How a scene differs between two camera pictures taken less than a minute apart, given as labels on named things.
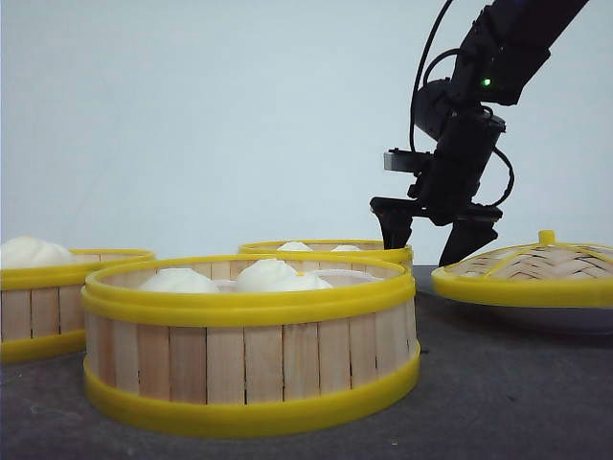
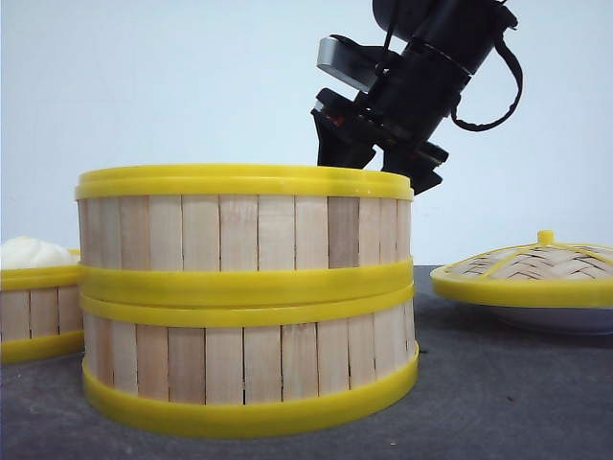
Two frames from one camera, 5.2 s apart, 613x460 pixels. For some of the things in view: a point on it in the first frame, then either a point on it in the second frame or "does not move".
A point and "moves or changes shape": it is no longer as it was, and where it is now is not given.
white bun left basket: (29, 252) does not move
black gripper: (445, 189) -> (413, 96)
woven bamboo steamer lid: (540, 274) does not move
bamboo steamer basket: (372, 248) moves or changes shape
